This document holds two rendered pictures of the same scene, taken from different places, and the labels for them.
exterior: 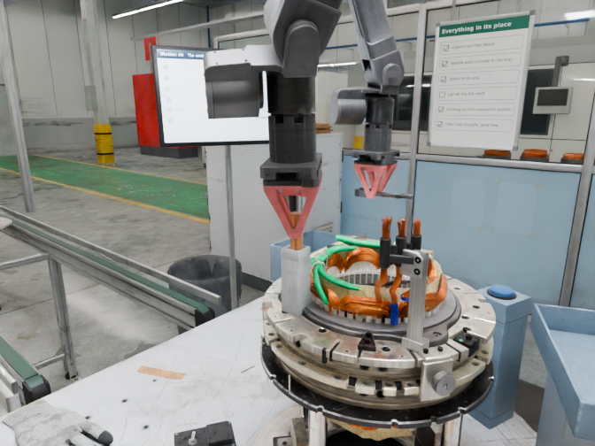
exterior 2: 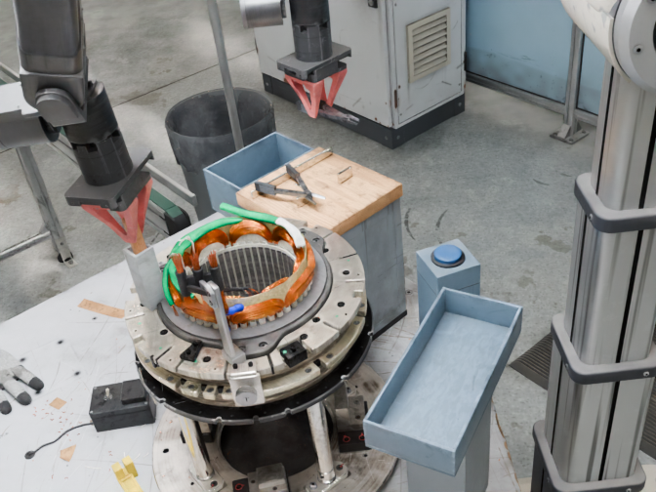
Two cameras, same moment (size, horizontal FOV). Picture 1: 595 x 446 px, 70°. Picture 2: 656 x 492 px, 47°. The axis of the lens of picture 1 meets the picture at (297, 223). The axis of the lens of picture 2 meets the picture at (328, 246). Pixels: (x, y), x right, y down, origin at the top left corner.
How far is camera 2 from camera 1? 0.59 m
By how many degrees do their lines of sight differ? 25
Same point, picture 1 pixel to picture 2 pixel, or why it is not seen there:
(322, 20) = (66, 85)
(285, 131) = (82, 158)
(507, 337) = not seen: hidden behind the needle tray
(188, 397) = (125, 341)
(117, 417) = (51, 360)
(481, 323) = (324, 329)
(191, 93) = not seen: outside the picture
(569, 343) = (465, 337)
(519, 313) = (462, 283)
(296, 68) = (61, 120)
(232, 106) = (21, 143)
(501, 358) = not seen: hidden behind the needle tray
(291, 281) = (139, 280)
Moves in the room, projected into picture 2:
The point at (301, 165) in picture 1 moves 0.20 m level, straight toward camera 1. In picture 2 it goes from (103, 191) to (15, 311)
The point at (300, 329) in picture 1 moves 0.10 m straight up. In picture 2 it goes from (143, 330) to (123, 268)
